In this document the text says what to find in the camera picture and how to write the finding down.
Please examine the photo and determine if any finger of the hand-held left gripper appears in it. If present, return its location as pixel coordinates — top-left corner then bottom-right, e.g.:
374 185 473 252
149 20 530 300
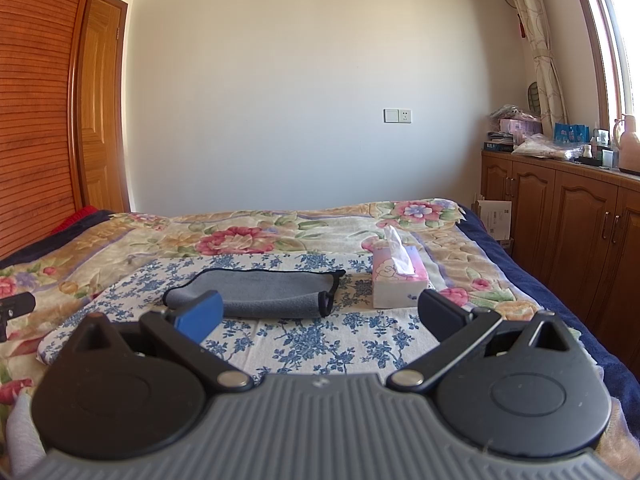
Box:
0 292 37 319

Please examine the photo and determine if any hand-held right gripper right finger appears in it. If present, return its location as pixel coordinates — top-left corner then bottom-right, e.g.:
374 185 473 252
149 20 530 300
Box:
386 287 581 393

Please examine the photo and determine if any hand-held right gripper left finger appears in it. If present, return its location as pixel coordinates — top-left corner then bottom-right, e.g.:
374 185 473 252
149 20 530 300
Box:
67 290 253 393

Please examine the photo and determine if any purple and grey towel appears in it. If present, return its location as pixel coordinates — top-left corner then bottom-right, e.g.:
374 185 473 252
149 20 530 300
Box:
162 267 347 320

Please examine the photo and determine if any pink tissue box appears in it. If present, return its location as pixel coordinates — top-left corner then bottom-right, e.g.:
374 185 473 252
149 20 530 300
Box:
371 226 430 310

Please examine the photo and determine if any floral bedspread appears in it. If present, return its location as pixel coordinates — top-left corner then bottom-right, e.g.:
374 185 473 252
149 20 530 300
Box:
0 200 640 478

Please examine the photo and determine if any red cloth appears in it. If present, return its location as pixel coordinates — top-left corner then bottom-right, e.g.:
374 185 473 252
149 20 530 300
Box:
50 205 101 233

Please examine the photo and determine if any light grey cloth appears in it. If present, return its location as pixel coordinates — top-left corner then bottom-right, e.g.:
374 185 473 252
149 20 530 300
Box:
7 394 48 476

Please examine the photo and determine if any cardboard box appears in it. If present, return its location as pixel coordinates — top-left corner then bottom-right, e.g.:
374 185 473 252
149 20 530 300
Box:
470 199 515 256

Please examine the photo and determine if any blue floral white cloth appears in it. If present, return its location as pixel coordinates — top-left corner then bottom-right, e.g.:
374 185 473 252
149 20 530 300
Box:
37 252 441 376

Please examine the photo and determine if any wooden cabinet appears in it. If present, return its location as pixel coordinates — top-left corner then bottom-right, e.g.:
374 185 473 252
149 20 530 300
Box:
480 149 640 341

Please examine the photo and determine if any stack of dark books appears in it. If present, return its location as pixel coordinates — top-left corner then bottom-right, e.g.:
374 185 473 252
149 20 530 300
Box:
482 131 516 153

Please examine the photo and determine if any clear plastic bag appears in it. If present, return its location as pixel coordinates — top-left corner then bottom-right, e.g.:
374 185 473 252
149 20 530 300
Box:
512 132 583 161

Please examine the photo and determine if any wooden slatted wardrobe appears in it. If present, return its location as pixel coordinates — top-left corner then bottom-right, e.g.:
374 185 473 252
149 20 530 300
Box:
0 0 103 261

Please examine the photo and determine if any pink storage box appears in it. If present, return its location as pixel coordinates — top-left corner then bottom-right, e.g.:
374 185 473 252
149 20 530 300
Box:
500 117 543 146

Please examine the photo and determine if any crumpled plastic bag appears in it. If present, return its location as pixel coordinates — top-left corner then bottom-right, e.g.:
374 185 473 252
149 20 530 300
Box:
487 104 543 122

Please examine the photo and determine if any blue paper bag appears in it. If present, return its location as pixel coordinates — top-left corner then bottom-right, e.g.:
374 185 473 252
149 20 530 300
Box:
554 122 591 145

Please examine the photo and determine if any wooden door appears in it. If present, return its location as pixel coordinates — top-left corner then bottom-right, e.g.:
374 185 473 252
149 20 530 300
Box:
80 0 132 213

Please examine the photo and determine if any pink thermos jug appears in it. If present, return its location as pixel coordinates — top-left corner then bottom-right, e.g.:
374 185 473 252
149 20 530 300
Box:
612 114 640 171

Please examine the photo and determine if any patterned beige curtain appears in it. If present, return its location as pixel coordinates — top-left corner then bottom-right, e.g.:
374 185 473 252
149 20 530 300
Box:
497 0 568 133

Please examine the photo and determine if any wooden window frame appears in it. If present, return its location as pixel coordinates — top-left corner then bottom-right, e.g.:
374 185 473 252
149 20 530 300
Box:
565 0 640 131

